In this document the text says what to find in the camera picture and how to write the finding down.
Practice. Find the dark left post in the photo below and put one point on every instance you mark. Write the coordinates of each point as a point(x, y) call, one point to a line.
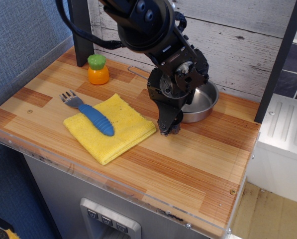
point(79, 16)

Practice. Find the dark post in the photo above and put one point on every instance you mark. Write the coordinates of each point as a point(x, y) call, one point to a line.
point(278, 65)
point(79, 16)

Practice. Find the white ridged appliance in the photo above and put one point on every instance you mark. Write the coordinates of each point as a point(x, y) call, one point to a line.
point(274, 161)

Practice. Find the yellow folded cloth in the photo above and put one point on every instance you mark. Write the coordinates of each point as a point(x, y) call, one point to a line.
point(130, 129)

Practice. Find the orange toy carrot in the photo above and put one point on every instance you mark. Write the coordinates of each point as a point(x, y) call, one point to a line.
point(98, 73)

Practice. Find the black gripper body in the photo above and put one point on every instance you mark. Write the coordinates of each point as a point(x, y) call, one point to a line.
point(167, 96)

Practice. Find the clear acrylic edge guard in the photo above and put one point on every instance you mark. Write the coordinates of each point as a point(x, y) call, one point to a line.
point(192, 178)

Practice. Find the yellow black object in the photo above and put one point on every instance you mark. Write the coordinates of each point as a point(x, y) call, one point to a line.
point(8, 233)

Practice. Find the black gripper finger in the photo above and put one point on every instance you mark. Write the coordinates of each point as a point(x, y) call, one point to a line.
point(170, 127)

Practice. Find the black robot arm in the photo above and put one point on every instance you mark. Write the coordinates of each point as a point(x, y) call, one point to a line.
point(153, 28)

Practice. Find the stainless steel pot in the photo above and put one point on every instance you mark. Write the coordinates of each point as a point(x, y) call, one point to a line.
point(204, 99)

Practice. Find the silver dispenser panel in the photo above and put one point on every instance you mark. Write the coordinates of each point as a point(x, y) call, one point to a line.
point(104, 223)

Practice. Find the blue handled metal fork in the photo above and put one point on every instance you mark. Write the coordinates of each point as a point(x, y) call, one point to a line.
point(100, 121)

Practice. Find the dark right post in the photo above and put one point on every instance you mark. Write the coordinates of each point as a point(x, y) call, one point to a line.
point(278, 65)

